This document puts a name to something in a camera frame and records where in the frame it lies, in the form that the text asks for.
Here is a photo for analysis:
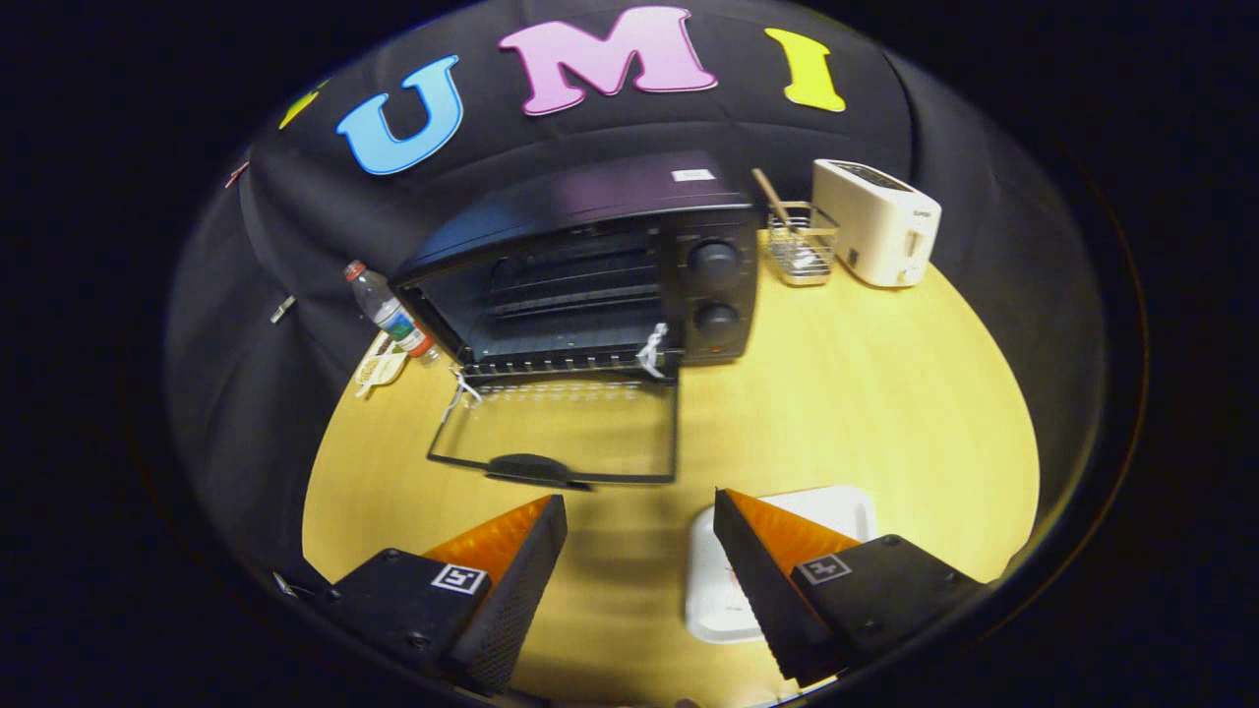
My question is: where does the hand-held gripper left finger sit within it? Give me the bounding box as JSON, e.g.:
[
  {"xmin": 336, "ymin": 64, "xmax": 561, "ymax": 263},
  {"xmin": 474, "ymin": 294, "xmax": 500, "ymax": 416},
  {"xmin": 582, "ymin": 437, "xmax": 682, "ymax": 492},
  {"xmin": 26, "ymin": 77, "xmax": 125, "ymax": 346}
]
[{"xmin": 330, "ymin": 494, "xmax": 570, "ymax": 697}]

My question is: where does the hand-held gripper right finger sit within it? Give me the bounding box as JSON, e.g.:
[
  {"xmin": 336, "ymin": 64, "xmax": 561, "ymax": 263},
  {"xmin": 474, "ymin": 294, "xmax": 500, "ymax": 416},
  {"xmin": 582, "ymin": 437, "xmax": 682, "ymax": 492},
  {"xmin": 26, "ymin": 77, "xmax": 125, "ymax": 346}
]
[{"xmin": 712, "ymin": 488, "xmax": 986, "ymax": 688}]

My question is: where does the white square plate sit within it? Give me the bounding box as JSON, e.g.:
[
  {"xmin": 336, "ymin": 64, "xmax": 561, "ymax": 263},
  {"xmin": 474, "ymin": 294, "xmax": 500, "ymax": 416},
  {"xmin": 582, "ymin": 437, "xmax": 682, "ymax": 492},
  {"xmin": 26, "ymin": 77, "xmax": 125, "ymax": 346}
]
[{"xmin": 686, "ymin": 485, "xmax": 878, "ymax": 645}]

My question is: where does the black toaster oven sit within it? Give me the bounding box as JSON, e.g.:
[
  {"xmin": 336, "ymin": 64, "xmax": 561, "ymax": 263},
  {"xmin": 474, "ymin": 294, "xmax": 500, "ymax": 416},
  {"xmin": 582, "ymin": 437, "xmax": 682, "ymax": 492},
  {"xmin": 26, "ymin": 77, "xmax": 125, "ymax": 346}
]
[{"xmin": 390, "ymin": 149, "xmax": 760, "ymax": 490}]

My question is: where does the white pop-up toaster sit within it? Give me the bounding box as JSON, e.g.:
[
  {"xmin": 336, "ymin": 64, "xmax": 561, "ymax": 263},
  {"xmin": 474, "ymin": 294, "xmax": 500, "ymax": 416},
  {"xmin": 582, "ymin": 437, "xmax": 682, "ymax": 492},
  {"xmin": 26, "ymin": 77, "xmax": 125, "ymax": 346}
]
[{"xmin": 811, "ymin": 158, "xmax": 942, "ymax": 289}]

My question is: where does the beige snack packet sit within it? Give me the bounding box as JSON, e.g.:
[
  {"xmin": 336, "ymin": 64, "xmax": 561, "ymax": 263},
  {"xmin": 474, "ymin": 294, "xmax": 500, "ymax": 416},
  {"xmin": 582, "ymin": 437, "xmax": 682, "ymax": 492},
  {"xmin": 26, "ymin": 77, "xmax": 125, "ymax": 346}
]
[{"xmin": 354, "ymin": 332, "xmax": 409, "ymax": 399}]

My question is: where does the clear plastic water bottle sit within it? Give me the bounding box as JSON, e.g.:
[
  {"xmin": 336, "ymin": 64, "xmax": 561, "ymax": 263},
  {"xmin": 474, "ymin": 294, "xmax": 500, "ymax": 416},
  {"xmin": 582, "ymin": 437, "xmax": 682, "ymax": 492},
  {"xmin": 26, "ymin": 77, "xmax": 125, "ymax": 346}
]
[{"xmin": 344, "ymin": 260, "xmax": 441, "ymax": 367}]

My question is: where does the wooden utensil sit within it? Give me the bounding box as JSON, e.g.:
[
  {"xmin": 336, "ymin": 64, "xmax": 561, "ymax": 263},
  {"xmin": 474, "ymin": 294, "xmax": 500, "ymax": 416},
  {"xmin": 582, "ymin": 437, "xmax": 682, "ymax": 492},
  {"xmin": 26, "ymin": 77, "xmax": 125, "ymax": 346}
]
[{"xmin": 752, "ymin": 167, "xmax": 800, "ymax": 237}]

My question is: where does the black backdrop cloth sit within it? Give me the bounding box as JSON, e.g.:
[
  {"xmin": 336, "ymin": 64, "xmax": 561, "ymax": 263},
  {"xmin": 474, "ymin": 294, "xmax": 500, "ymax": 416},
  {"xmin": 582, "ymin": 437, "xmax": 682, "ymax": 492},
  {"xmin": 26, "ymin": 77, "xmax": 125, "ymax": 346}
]
[{"xmin": 162, "ymin": 0, "xmax": 1108, "ymax": 591}]

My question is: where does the white string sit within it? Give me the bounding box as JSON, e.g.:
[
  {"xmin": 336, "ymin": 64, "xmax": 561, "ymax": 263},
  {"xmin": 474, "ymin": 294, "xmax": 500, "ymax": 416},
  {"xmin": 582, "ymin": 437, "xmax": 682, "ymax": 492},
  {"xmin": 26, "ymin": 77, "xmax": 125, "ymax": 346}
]
[
  {"xmin": 637, "ymin": 323, "xmax": 671, "ymax": 380},
  {"xmin": 438, "ymin": 369, "xmax": 484, "ymax": 424}
]

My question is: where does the metal wire utensil rack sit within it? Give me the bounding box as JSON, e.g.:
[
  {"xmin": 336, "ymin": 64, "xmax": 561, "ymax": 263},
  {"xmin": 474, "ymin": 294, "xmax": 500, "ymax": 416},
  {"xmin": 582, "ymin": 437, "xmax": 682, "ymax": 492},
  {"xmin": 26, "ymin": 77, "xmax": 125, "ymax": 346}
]
[{"xmin": 765, "ymin": 202, "xmax": 840, "ymax": 288}]

